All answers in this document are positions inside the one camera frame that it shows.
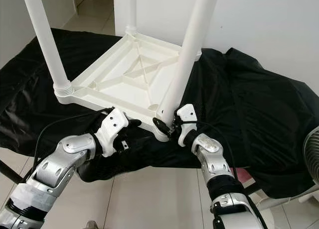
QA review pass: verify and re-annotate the white floor fan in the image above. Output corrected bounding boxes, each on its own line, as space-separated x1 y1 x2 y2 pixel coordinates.
254 128 319 229

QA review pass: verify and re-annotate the black table cloth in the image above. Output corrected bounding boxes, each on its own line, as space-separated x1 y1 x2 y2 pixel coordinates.
0 27 319 200

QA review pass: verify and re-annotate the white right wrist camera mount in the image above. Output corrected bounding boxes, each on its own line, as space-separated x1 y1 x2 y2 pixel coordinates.
175 104 199 147

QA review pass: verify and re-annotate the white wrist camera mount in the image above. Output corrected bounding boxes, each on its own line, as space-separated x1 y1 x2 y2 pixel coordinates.
175 104 199 147
96 108 131 158

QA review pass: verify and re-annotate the pink round stool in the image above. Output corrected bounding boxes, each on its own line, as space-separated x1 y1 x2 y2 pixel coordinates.
236 167 255 183

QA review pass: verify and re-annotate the black metal table leg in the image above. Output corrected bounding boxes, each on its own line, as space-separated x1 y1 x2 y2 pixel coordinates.
0 161 26 185
243 181 263 196

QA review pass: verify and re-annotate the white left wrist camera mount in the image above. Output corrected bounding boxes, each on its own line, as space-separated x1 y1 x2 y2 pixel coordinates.
96 108 131 158

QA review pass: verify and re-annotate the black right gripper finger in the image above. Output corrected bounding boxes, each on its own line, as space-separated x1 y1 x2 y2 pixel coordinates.
152 117 173 136

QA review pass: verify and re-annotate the white plastic table top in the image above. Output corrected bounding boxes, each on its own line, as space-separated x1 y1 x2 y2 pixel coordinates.
55 32 203 142

